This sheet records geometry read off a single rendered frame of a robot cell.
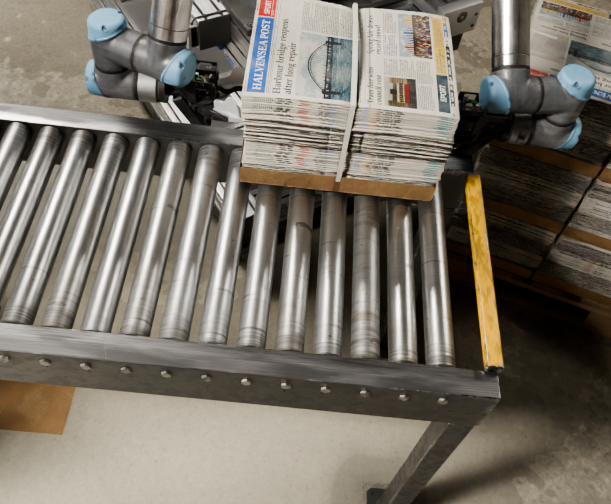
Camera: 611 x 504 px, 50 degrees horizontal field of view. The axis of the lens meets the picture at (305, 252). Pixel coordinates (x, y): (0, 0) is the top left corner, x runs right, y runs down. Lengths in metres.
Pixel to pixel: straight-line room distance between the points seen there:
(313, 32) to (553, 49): 0.71
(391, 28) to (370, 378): 0.65
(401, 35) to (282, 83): 0.27
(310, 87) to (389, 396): 0.53
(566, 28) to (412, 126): 0.77
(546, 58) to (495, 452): 1.06
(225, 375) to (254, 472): 0.80
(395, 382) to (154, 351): 0.39
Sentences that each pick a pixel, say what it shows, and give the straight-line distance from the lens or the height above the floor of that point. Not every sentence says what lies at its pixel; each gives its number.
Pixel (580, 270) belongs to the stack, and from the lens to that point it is 2.09.
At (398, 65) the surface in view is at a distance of 1.23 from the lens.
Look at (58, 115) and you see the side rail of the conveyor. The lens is 1.46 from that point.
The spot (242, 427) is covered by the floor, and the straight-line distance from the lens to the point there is 1.89.
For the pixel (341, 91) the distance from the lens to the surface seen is 1.15.
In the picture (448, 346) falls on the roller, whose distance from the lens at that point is 1.16.
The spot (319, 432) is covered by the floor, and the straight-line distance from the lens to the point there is 1.90.
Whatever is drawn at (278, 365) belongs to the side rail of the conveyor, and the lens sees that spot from 1.08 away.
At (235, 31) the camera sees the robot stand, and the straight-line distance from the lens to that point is 1.82.
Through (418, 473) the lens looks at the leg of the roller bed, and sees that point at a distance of 1.49.
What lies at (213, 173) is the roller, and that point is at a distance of 1.32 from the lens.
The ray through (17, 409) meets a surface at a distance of 2.00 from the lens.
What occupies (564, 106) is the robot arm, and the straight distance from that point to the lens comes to 1.45.
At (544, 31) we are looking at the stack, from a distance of 1.82.
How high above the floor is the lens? 1.77
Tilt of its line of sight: 54 degrees down
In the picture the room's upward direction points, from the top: 9 degrees clockwise
